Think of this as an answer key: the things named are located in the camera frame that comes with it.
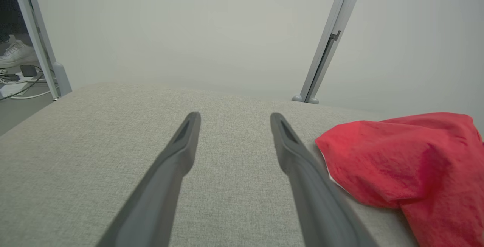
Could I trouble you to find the black power adapter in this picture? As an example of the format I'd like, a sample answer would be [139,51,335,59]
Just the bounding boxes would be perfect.
[20,64,38,78]

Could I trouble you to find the dark trouser leg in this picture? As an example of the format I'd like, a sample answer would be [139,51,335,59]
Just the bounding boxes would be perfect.
[0,0,29,43]

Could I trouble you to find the grey partition post with slot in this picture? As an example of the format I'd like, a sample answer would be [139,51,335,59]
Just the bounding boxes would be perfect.
[291,0,368,105]

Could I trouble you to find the red white jersey number print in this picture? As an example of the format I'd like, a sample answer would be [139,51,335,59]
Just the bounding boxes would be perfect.
[315,112,484,247]

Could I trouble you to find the grey partition end post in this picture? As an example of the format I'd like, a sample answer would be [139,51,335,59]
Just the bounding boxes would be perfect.
[8,0,73,101]

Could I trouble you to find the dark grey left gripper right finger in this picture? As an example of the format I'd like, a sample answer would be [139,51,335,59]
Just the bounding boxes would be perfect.
[270,112,380,247]

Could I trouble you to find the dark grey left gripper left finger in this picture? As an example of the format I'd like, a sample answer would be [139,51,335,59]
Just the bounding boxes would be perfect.
[96,111,202,247]

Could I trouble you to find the white sneaker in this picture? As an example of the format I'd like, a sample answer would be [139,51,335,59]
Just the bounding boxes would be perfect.
[0,34,38,69]

